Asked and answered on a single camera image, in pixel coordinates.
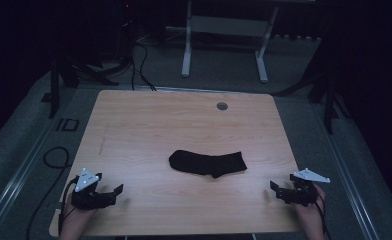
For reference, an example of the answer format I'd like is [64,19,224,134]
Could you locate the right hand-held gripper cable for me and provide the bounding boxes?
[314,189,332,240]

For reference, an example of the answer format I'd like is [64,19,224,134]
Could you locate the black sock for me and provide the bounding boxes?
[168,149,248,179]

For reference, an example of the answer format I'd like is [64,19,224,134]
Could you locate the black cables behind table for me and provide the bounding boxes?
[129,42,158,92]

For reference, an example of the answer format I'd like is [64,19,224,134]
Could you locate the black metal stand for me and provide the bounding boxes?
[270,19,353,135]
[40,49,135,120]

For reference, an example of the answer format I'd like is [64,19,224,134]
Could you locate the left hand-held gripper cable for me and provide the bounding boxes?
[57,176,81,236]

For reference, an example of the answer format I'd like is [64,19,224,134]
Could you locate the person's left hand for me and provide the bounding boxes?
[61,194,97,228]

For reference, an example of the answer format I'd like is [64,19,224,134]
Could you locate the person's right hand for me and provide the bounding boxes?
[295,184,326,221]

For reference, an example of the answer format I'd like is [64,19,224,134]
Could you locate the aluminium floor rail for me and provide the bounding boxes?
[308,99,383,240]
[83,84,275,98]
[0,89,100,240]

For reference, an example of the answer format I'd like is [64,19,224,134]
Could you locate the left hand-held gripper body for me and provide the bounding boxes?
[71,167,117,211]

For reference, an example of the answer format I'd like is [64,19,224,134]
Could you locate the white metal desk frame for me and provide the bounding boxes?
[165,0,318,84]

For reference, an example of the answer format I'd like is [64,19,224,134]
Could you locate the black cable on floor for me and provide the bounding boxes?
[25,146,73,240]

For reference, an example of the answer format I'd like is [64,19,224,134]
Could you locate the hand-held gripper cable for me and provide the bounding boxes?
[57,176,81,236]
[314,189,332,240]

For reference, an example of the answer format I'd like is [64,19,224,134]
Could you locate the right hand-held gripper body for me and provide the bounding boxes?
[278,167,331,206]

